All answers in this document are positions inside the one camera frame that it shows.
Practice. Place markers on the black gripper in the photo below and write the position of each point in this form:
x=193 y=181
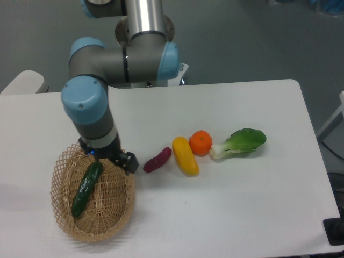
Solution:
x=126 y=161

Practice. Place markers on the white furniture frame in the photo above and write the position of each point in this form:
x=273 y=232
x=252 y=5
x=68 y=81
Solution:
x=332 y=122

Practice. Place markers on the black device at edge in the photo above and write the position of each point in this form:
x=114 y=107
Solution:
x=334 y=231

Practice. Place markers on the purple sweet potato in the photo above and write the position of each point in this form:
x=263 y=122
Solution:
x=158 y=161

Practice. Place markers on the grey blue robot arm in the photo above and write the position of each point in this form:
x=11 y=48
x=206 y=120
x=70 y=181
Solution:
x=149 y=57

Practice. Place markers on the orange tangerine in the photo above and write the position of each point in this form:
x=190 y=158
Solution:
x=200 y=143

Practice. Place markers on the woven wicker basket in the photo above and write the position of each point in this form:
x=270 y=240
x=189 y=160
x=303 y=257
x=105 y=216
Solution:
x=109 y=206

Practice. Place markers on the green bok choy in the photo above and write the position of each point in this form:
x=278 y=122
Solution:
x=243 y=141

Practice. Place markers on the dark green cucumber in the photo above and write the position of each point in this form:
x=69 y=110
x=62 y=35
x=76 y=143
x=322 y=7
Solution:
x=86 y=187

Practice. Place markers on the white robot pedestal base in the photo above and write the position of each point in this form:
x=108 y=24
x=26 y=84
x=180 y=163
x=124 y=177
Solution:
x=174 y=78

